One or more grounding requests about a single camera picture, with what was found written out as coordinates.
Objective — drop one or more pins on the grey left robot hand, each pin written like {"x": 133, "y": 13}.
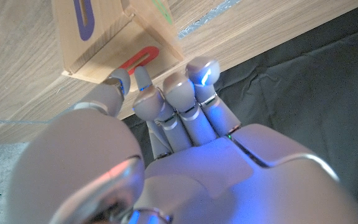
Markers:
{"x": 197, "y": 174}

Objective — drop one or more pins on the wooden box with coloured slots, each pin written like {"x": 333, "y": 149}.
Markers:
{"x": 110, "y": 40}

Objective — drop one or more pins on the black backdrop curtain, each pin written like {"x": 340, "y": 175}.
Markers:
{"x": 306, "y": 93}

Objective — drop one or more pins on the grey tape outline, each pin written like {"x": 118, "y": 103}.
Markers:
{"x": 207, "y": 18}

